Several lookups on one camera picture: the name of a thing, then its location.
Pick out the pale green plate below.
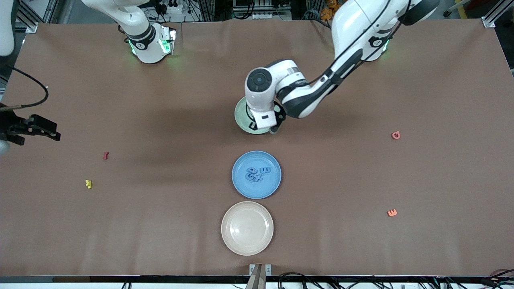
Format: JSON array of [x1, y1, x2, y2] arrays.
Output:
[[234, 96, 281, 135]]

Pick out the blue plate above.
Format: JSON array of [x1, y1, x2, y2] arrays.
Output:
[[232, 151, 282, 199]]

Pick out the beige plate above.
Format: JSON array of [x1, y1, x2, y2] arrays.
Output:
[[221, 201, 274, 256]]

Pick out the orange snack bag pile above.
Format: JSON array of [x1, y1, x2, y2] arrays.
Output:
[[321, 0, 342, 20]]

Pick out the brown table cover sheet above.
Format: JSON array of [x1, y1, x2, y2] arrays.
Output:
[[0, 19, 514, 277]]

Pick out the white power strip with plugs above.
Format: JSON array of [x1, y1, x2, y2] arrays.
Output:
[[158, 0, 190, 22]]

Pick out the black table edge strip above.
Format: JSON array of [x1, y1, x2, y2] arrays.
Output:
[[0, 275, 514, 284]]

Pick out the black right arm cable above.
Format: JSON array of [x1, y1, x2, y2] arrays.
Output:
[[0, 65, 49, 110]]

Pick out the aluminium frame post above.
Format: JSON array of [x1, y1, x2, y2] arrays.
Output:
[[16, 0, 39, 33], [482, 0, 514, 28]]

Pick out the grey metal camera mount bracket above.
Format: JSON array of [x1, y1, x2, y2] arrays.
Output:
[[246, 263, 272, 289]]

